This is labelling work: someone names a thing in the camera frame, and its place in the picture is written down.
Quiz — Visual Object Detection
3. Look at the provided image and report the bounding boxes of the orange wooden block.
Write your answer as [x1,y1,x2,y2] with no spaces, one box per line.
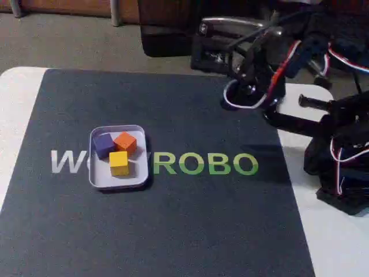
[114,132,138,155]

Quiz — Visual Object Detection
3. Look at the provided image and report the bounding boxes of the yellow wooden block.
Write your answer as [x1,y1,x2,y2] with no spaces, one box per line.
[109,151,129,177]

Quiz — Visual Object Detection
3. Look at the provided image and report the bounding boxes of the purple wooden block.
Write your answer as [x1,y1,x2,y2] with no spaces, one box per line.
[92,133,116,159]

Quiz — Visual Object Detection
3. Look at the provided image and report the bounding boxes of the pale lavender tray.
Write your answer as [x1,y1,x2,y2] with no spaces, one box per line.
[89,125,150,193]

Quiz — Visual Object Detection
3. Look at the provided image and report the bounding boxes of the black table clamp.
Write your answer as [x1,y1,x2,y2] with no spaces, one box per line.
[262,93,332,135]

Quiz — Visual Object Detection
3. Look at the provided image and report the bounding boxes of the dark brown furniture block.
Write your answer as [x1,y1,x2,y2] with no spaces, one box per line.
[137,0,202,57]

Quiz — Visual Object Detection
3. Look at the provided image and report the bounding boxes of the grey metal leg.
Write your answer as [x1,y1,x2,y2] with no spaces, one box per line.
[111,0,122,27]
[8,0,22,18]

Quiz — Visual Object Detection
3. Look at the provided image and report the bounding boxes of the black mat with WOWROBO print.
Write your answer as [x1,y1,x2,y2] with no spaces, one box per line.
[0,68,317,277]

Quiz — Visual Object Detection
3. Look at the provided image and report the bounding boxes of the brown wooden furniture panel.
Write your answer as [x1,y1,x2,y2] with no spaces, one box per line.
[0,0,139,17]

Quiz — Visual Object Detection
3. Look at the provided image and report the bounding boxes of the white looped cable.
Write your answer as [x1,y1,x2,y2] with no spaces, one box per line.
[223,80,268,110]

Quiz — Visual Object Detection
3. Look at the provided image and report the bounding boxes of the black camera cable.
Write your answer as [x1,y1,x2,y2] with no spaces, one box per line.
[227,10,308,50]

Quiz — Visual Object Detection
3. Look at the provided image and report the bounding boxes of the black gripper camera mount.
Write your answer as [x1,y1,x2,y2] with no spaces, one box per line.
[190,34,234,73]

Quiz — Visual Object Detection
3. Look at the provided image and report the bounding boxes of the red white blue servo cable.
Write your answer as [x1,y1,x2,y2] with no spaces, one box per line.
[266,40,369,197]

